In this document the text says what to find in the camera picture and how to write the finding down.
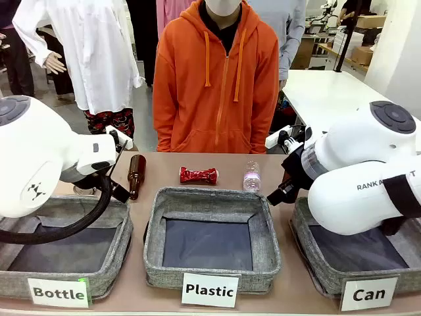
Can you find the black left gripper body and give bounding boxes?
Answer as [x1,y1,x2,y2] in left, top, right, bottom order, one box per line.
[110,179,130,204]

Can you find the cardboard box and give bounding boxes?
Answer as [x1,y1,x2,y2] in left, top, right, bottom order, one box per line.
[351,45,376,66]
[356,14,387,30]

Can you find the white table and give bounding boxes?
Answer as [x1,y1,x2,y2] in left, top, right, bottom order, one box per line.
[282,68,393,133]

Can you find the white sign Can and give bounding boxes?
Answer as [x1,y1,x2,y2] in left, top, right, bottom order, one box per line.
[339,276,401,313]

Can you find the white sign Plastic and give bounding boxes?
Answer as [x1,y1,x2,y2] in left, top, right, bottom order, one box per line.
[180,272,241,309]

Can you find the grey fabric basket Bottle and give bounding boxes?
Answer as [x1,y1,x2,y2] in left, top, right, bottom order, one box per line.
[0,194,134,300]

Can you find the grey fabric basket Can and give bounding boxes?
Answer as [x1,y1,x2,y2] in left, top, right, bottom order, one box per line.
[288,196,421,299]

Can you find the pink garment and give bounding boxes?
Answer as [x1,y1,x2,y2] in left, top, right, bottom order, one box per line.
[156,0,186,38]

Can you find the person in dark clothes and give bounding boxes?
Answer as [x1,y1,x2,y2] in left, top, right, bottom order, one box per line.
[0,0,36,98]

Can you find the brown glass bottle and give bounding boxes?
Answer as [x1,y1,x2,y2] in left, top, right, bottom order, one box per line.
[127,153,147,201]

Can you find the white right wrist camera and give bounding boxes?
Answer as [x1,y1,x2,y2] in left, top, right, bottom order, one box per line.
[264,126,305,154]

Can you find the person in grey shirt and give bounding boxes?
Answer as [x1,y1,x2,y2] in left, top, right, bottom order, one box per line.
[246,0,308,90]

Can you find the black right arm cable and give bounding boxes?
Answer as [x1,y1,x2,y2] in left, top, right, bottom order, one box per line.
[380,215,410,236]

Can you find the grey fabric basket Plastic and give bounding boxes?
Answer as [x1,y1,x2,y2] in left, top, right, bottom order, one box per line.
[143,186,282,294]

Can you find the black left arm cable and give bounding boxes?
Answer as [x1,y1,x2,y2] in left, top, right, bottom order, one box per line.
[0,172,113,246]

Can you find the red floral trousers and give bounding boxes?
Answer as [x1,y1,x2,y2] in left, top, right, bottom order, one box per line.
[84,107,136,140]

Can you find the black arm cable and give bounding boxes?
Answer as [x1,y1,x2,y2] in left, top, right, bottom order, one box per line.
[380,215,410,236]
[0,172,113,246]

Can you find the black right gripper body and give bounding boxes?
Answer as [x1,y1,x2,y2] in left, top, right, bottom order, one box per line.
[281,144,314,198]

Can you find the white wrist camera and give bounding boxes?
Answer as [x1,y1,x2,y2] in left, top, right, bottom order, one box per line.
[105,124,134,151]
[264,126,305,154]

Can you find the crushed red can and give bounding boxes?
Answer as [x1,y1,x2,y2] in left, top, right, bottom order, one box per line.
[179,166,220,186]

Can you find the mannequin hand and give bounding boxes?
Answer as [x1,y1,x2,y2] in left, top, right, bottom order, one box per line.
[43,51,68,74]

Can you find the person in orange hoodie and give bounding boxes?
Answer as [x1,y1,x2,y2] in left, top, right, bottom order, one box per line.
[152,0,281,155]

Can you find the mannequin in white shirt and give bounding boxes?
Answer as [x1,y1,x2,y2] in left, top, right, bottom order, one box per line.
[12,0,143,116]

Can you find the black pole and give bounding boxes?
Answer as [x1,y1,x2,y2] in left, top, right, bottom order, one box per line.
[334,0,358,74]

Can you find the white sign Bottle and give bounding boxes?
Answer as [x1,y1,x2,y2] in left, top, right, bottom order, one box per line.
[27,277,91,309]

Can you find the small plastic bottle pink label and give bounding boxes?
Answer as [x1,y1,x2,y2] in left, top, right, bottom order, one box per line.
[242,160,262,193]

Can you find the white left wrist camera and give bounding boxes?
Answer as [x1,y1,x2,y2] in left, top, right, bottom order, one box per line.
[105,124,134,151]

